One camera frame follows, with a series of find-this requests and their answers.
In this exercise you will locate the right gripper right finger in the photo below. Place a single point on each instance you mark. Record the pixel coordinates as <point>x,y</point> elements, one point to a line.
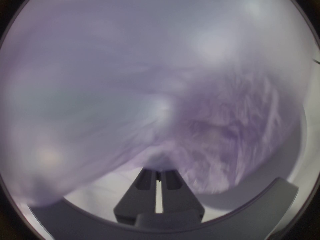
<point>177,196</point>

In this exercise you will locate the purple plastic bag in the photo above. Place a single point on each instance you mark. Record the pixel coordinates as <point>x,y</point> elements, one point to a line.
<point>125,71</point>

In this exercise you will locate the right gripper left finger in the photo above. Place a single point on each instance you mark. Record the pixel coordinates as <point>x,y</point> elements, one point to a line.
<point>140,196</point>

